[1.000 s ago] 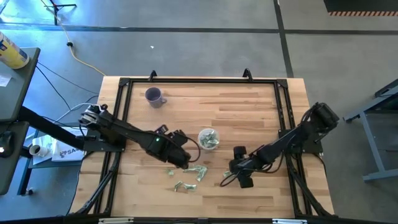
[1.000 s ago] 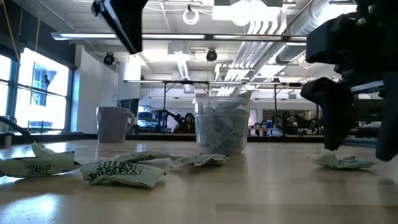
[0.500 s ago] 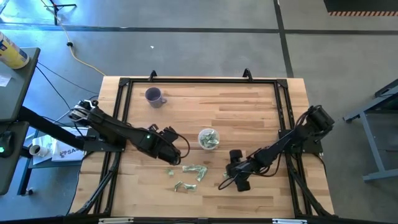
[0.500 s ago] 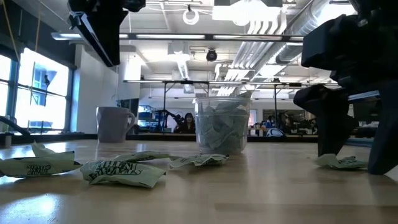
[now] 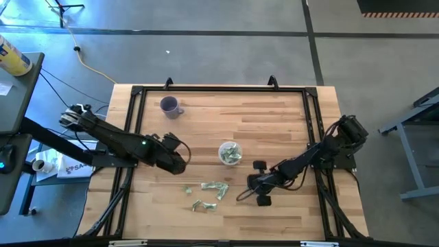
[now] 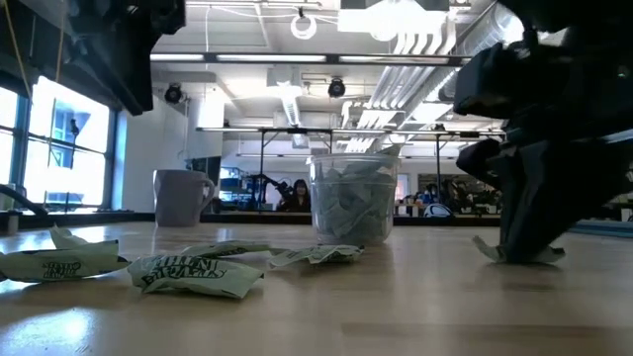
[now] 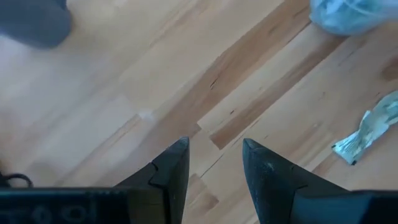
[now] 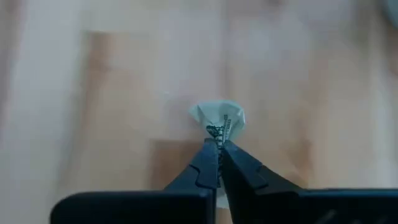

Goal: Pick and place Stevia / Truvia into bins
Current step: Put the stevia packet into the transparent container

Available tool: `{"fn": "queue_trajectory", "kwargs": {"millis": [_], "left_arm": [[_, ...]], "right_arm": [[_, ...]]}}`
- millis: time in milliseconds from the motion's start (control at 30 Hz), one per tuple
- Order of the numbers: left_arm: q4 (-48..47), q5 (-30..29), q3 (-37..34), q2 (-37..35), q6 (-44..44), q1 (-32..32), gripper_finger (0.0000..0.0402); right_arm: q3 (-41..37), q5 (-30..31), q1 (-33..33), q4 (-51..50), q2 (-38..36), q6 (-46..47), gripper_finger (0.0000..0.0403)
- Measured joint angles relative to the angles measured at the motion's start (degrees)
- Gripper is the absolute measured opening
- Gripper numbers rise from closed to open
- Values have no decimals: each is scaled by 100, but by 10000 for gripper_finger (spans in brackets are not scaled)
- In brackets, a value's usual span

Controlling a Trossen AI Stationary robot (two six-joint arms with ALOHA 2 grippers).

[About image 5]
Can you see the white pipe fitting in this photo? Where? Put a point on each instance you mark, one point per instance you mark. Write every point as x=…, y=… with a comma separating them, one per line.
x=41, y=166

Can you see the grey mouse tray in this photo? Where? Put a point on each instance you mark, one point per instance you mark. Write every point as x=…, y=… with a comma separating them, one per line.
x=10, y=192

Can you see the black frame clamp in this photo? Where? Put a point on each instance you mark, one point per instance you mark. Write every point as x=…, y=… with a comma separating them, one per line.
x=273, y=81
x=168, y=82

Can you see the black mouse with indicator light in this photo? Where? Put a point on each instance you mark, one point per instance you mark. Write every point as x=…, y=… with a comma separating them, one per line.
x=5, y=156

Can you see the grey metal cart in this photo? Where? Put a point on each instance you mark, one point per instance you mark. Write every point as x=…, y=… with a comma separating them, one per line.
x=409, y=161

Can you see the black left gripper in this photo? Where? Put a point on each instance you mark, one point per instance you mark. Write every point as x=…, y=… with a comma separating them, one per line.
x=168, y=158

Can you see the grey desk top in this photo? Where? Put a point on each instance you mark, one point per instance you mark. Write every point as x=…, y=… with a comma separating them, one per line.
x=17, y=103

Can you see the clear plastic cup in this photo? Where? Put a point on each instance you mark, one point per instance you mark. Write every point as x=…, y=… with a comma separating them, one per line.
x=221, y=147

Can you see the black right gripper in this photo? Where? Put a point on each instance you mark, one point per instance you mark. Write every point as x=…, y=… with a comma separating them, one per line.
x=259, y=185

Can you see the yellow wipes canister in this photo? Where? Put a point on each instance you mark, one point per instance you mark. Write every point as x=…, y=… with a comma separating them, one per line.
x=13, y=58

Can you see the small white paper note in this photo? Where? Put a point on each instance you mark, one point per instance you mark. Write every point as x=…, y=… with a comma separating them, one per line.
x=5, y=88

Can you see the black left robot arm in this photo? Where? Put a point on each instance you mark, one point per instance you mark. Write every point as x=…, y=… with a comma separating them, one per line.
x=113, y=137

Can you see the black support beam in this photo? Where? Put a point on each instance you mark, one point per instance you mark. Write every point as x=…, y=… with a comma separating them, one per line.
x=55, y=142

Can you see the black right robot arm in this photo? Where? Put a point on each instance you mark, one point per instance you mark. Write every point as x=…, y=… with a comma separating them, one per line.
x=308, y=159

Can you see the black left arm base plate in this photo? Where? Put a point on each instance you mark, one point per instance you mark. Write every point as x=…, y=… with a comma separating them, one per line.
x=103, y=161

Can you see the black aluminium table frame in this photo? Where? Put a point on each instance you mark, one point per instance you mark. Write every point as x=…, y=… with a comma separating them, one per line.
x=223, y=88

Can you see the white printed paper bag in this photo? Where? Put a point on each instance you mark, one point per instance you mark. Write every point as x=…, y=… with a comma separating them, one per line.
x=73, y=168

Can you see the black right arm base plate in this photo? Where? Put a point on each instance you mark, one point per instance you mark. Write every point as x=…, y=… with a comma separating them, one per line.
x=350, y=164

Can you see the black mat with hazard stripes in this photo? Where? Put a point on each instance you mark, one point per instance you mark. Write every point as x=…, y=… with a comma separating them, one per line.
x=398, y=7

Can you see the white paper sheet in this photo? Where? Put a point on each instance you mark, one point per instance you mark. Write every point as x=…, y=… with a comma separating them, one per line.
x=48, y=175

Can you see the black tripod stand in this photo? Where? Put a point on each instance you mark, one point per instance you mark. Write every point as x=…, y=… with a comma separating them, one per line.
x=61, y=13

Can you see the grey purple mug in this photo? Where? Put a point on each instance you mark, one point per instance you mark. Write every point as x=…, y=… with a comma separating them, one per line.
x=169, y=109

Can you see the blue metal leg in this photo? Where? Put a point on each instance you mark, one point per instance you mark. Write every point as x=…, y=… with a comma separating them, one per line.
x=27, y=192

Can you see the white edge bracket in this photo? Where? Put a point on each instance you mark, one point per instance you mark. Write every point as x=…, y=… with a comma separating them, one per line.
x=127, y=243
x=319, y=244

